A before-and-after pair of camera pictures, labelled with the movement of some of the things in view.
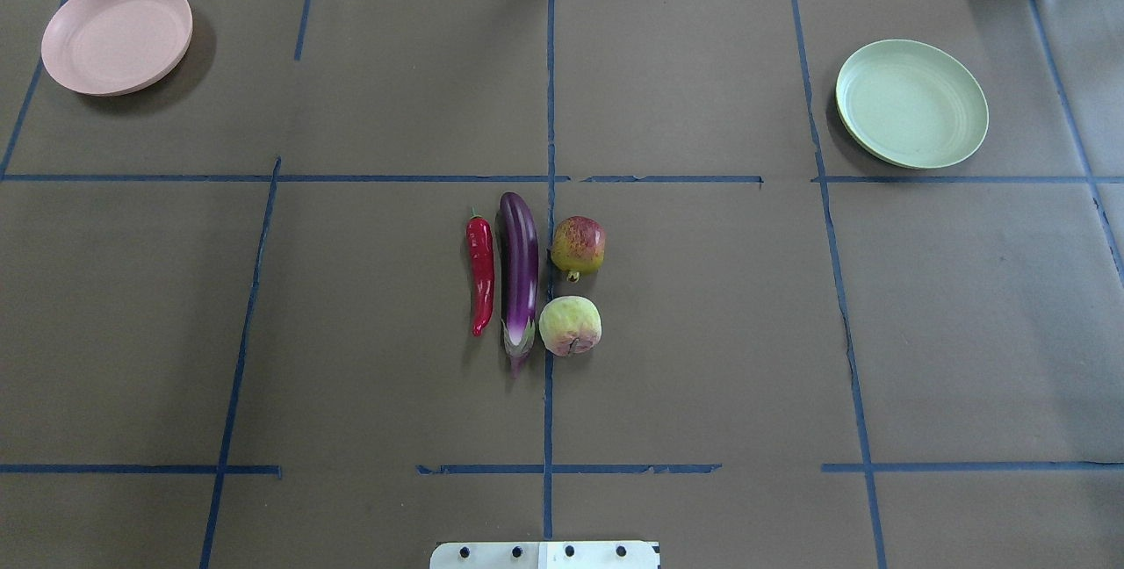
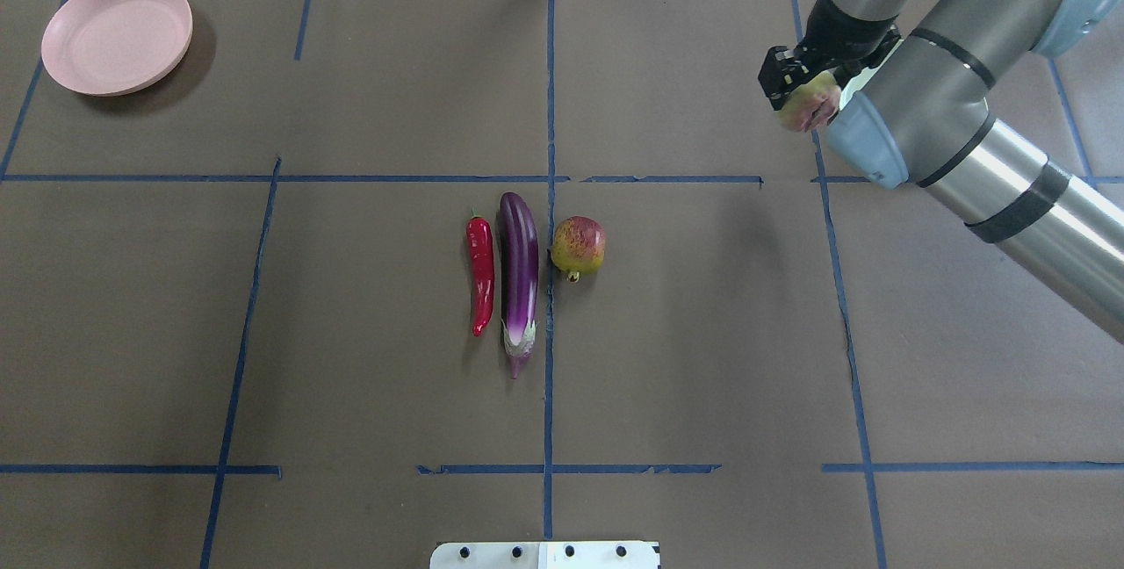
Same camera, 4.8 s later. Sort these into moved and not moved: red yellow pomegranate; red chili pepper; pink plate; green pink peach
Moved: green pink peach
Not moved: red chili pepper; pink plate; red yellow pomegranate
